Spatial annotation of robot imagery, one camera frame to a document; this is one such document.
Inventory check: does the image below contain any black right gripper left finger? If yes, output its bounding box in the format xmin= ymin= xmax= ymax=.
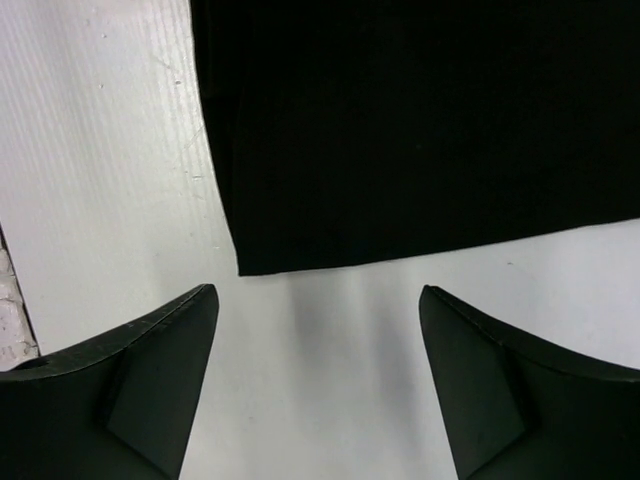
xmin=1 ymin=284 xmax=219 ymax=479

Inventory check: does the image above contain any black t-shirt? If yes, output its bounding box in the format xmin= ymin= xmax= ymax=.
xmin=190 ymin=1 xmax=639 ymax=276

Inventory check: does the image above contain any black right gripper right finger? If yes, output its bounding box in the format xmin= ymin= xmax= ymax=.
xmin=419 ymin=286 xmax=639 ymax=479

